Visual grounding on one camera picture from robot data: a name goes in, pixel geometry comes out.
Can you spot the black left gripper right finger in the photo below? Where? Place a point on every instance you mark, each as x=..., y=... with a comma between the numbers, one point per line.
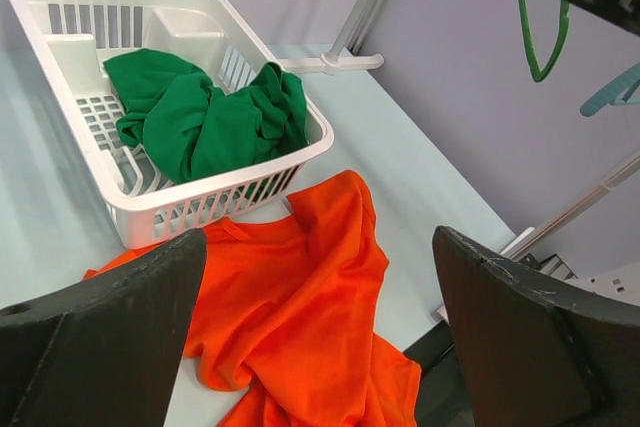
x=534, y=350

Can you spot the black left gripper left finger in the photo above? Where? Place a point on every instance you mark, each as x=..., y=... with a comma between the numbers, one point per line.
x=104, y=351

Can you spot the green plastic hanger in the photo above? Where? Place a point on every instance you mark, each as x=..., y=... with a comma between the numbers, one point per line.
x=544, y=27

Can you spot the teal plastic hanger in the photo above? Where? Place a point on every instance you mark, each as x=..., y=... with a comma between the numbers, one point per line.
x=623, y=90

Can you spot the orange t shirt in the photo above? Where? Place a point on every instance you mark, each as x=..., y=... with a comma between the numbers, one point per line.
x=286, y=313

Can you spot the green t shirt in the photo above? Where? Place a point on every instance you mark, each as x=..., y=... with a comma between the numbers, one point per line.
x=191, y=129

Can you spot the grey clothes rack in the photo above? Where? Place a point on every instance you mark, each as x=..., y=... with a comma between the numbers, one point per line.
x=458, y=69

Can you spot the white plastic dish basket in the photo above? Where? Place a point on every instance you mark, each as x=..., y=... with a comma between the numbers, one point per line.
x=72, y=40

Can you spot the black table front rail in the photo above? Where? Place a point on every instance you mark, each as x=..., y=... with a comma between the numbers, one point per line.
x=443, y=399

